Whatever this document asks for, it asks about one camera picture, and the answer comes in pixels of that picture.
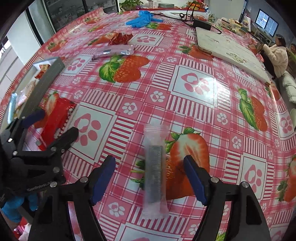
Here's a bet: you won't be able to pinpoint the window with blinds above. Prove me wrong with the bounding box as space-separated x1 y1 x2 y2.
255 9 278 37

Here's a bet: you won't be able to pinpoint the white folded mat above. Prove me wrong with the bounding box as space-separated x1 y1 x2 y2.
196 27 270 83

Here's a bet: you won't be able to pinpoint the left blue gloved hand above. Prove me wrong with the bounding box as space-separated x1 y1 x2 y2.
1 193 39 223

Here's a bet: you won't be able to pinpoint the person in white fleece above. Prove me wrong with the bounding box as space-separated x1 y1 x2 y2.
256 34 288 79

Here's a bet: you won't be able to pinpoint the person in green vest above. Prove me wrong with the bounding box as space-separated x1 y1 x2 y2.
287 43 296 78

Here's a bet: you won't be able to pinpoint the grey sofa with blankets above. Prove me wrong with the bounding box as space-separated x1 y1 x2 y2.
279 71 296 129

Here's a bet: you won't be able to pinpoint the grey white storage box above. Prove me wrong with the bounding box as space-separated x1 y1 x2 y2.
1 57 65 131

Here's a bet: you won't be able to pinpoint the green potted plant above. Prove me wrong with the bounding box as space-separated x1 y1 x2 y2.
119 0 144 11

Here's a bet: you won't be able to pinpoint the light blue snack packet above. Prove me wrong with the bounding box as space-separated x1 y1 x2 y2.
7 93 18 124

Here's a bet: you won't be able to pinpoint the glossy red snack bag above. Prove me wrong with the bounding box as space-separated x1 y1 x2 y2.
34 93 76 151

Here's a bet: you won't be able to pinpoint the glass display cabinet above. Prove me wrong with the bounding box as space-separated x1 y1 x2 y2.
42 0 119 32

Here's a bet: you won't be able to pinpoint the blue rubber gloves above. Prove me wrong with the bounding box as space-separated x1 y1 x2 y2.
126 10 163 28

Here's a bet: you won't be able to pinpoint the red wrapper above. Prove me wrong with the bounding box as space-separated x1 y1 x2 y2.
108 33 133 45

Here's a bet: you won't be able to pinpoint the black power adapter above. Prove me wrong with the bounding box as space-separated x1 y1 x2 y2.
193 19 212 31

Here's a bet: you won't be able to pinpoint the red chinese snack packet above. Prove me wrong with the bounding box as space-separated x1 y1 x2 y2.
35 64 51 79

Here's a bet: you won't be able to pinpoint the pink crispy cranberry packet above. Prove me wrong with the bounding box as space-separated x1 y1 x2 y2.
16 79 39 109

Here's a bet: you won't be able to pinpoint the flower and fruit arrangement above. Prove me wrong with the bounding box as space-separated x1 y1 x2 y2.
186 0 207 12

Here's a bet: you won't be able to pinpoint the silver pink snack packet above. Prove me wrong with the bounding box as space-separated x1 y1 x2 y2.
92 45 135 60

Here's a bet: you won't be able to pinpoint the clear packet dark bar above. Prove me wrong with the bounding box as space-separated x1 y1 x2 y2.
142 124 169 219

